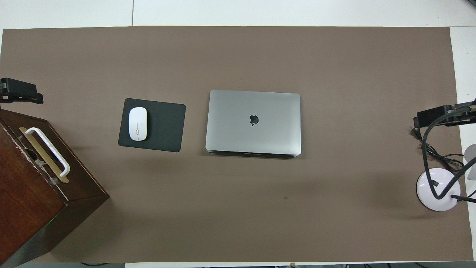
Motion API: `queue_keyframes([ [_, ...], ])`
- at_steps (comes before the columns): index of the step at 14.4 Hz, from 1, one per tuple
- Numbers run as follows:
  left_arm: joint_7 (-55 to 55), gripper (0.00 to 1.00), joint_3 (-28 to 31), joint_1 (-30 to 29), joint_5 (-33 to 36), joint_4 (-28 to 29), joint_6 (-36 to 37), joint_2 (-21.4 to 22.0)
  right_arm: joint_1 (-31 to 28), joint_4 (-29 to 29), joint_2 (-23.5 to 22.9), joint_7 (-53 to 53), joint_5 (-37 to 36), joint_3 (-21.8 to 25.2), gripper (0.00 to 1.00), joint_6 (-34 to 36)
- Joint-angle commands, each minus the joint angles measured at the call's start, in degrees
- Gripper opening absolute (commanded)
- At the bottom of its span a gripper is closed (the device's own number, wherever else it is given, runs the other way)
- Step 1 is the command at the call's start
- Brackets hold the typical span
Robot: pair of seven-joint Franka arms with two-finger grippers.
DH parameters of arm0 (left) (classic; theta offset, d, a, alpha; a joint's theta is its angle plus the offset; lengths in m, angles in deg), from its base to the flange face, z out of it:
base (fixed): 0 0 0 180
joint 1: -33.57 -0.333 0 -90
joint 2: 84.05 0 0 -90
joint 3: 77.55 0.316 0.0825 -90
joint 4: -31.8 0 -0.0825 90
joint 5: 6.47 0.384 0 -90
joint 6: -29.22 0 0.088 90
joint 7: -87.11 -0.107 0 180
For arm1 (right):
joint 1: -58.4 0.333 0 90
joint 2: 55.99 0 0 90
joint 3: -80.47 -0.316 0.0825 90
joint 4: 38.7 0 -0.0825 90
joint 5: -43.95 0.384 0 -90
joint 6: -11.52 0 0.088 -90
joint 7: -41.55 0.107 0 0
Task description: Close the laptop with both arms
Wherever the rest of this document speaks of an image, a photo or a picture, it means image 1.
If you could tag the grey laptop computer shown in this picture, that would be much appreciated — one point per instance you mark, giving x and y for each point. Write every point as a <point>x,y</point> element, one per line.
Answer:
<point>253,123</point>

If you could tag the black mouse pad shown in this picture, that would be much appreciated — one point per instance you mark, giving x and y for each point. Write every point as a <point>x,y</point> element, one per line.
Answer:
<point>163,126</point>

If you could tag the brown table mat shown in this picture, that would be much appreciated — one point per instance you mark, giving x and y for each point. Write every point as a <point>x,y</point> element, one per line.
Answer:
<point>260,216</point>

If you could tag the white desk lamp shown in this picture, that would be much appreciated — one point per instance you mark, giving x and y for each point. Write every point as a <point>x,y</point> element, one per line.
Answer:
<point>425,197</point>

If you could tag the dark brown wooden box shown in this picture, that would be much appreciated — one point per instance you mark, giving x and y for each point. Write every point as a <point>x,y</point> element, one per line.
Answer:
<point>22,193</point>

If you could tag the white computer mouse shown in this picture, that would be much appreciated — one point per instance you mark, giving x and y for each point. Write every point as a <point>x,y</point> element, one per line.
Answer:
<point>137,123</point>

